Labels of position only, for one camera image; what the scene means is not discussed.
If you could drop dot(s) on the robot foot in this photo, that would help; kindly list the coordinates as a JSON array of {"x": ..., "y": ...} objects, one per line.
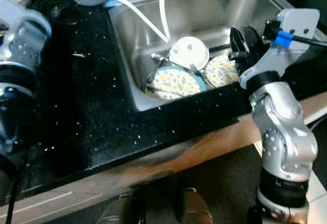
[
  {"x": 116, "y": 209},
  {"x": 194, "y": 207}
]

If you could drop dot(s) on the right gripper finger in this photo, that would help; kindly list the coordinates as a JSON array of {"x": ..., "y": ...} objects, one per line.
[
  {"x": 236, "y": 42},
  {"x": 250, "y": 37}
]

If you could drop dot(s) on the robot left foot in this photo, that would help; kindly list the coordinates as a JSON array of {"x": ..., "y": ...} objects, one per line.
[{"x": 116, "y": 209}]

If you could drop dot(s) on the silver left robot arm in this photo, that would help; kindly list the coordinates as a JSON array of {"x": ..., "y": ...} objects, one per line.
[{"x": 30, "y": 40}]

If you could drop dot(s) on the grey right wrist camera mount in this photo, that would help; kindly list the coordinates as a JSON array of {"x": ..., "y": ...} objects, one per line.
[{"x": 299, "y": 22}]

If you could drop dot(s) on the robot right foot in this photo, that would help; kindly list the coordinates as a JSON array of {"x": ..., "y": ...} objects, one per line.
[{"x": 194, "y": 207}]

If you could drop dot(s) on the black kitchen utensil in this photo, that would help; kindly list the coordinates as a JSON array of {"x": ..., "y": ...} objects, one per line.
[{"x": 219, "y": 47}]

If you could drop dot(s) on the metal fork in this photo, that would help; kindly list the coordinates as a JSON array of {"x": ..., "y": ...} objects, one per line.
[{"x": 160, "y": 56}]

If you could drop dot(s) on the metal spoon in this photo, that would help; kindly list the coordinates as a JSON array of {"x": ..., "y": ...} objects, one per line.
[{"x": 196, "y": 74}]

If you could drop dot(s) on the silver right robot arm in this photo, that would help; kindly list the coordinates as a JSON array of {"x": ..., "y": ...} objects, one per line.
[{"x": 283, "y": 132}]

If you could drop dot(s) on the white floral cup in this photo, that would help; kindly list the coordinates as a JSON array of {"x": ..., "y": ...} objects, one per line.
[{"x": 189, "y": 51}]

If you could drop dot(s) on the floral plate teal rim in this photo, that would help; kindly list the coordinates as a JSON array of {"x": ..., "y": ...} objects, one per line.
[{"x": 176, "y": 82}]

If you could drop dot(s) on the steel kitchen sink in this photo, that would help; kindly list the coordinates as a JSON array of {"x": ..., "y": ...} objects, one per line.
[{"x": 214, "y": 9}]

